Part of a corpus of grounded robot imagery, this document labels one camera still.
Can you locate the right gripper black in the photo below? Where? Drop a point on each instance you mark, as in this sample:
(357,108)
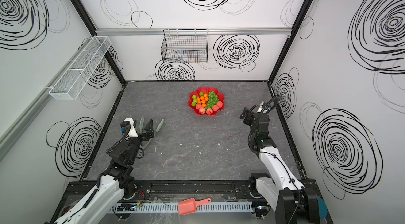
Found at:
(247,116)

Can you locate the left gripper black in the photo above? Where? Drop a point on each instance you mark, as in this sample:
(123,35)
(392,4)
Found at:
(144,133)

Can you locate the green grape bunch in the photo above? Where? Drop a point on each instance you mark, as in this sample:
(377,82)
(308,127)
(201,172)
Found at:
(212,99)

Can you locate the peach bottom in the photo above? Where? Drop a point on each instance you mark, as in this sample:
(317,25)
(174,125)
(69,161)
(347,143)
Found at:
(209,111)

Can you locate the red flower fruit bowl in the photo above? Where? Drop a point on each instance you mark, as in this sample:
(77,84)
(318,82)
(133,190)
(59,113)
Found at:
(221,98)

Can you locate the peach top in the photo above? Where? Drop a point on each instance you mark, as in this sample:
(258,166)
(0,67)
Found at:
(202,110)

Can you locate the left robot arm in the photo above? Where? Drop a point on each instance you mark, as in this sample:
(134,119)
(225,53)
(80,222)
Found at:
(116,182)

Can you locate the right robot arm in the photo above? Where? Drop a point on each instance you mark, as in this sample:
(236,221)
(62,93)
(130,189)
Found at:
(285,194)

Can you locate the metal green-tipped tongs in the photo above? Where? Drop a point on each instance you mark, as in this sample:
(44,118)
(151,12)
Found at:
(142,125)

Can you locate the pink plastic scoop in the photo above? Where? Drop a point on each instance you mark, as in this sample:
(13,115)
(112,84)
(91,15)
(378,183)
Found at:
(189,206)

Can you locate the teal lidded white jug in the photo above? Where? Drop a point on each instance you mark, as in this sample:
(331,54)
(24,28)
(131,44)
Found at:
(323,210)

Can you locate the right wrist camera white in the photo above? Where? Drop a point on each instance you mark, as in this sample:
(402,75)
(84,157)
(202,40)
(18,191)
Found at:
(262,107)

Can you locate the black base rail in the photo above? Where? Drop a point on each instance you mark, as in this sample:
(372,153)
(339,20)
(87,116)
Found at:
(239,189)

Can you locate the black wire basket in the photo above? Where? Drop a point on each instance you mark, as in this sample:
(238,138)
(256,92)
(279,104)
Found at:
(186,45)

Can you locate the white mesh wall shelf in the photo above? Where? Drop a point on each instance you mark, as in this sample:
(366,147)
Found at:
(88,68)

